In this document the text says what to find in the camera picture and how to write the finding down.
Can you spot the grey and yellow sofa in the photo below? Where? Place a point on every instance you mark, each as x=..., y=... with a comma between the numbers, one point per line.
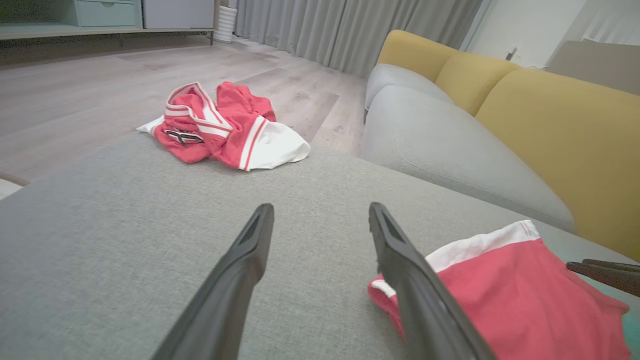
x=125, y=250

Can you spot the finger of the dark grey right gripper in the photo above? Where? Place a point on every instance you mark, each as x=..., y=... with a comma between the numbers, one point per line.
x=615, y=279
x=615, y=266

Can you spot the large grey sofa seat cushion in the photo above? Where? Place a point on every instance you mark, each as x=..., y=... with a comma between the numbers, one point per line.
x=440, y=145

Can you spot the grey pleated curtain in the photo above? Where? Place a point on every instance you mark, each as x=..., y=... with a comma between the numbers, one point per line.
x=350, y=30

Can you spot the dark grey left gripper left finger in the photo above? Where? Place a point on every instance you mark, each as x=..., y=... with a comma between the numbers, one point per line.
x=225, y=295

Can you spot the red and white shirt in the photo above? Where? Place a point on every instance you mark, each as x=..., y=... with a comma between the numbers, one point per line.
x=230, y=140

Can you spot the large yellow sofa back cushion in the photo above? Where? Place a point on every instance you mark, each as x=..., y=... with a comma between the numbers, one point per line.
x=575, y=150

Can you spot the small grey sofa seat cushion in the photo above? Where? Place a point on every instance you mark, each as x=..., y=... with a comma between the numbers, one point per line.
x=395, y=75

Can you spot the beige low partition panel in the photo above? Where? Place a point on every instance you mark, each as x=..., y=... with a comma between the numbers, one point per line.
x=600, y=65

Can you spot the medium yellow sofa back cushion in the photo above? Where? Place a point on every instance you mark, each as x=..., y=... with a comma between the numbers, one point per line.
x=472, y=80

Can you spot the wall power plug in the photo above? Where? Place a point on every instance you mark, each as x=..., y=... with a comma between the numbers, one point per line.
x=511, y=53

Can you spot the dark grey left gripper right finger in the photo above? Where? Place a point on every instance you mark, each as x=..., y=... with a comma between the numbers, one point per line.
x=425, y=310

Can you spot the red shorts with white hem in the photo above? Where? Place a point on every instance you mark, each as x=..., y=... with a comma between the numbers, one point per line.
x=525, y=305

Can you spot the small yellow sofa back cushion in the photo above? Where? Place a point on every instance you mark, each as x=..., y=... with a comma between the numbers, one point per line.
x=410, y=52

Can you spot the white ribbed cylinder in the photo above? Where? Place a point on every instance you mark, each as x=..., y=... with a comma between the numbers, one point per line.
x=225, y=24

